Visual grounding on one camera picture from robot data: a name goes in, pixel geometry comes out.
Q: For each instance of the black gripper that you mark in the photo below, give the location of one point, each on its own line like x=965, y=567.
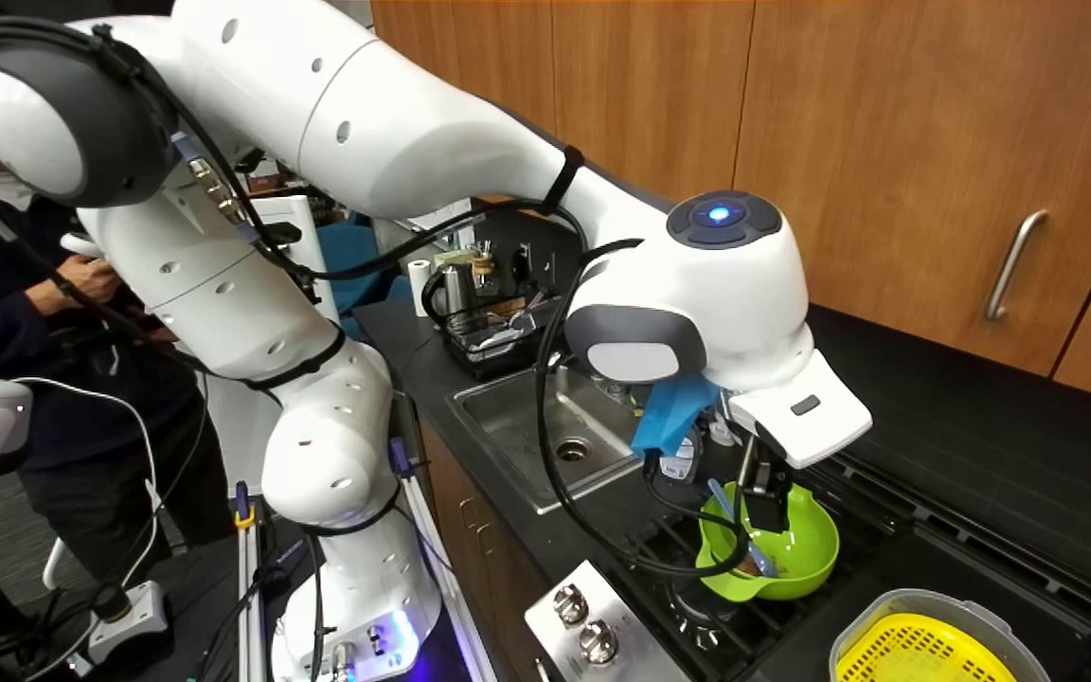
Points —
x=761, y=469

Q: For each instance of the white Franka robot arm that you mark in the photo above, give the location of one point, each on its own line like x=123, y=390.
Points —
x=358, y=114

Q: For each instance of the person's bare hand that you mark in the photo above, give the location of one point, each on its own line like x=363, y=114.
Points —
x=88, y=283

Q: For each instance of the silver stove knob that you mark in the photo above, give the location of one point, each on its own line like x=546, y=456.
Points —
x=595, y=643
x=569, y=604

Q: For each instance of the stainless gas stove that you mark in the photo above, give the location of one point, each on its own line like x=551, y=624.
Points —
x=1013, y=568

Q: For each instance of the stainless steel sink basin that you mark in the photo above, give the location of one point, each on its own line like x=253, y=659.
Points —
x=534, y=422

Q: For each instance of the wooden base cabinet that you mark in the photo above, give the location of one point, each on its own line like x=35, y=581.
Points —
x=472, y=544

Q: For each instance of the blue bin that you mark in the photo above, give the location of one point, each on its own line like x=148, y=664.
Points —
x=349, y=270

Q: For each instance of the white power strip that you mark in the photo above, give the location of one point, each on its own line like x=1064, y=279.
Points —
x=129, y=620

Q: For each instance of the white handheld controller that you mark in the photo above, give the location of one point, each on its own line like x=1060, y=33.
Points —
x=79, y=242

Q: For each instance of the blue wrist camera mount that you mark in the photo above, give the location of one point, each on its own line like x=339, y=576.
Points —
x=674, y=412

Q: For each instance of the aluminium frame rail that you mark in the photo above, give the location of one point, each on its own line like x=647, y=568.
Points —
x=247, y=592

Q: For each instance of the yellow rail clamp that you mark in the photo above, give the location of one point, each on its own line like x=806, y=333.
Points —
x=246, y=509

